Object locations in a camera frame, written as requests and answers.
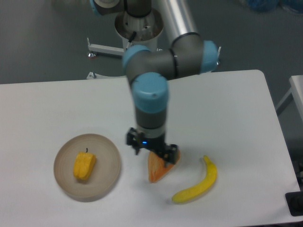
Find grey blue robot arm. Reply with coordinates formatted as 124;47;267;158
90;0;220;164

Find black device at edge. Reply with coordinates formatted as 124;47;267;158
285;191;303;217

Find beige round plate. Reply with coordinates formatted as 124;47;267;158
53;134;121;202

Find white side table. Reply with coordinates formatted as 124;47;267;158
275;75;303;119

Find yellow toy banana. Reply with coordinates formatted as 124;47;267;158
171;155;217;203

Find blue bag in background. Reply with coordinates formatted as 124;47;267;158
244;0;303;16

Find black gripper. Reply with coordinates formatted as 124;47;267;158
126;127;178;167

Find yellow toy bell pepper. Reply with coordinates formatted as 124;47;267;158
73;148;97;181

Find orange triangular toy sandwich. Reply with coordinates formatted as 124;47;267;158
148;150;181;183

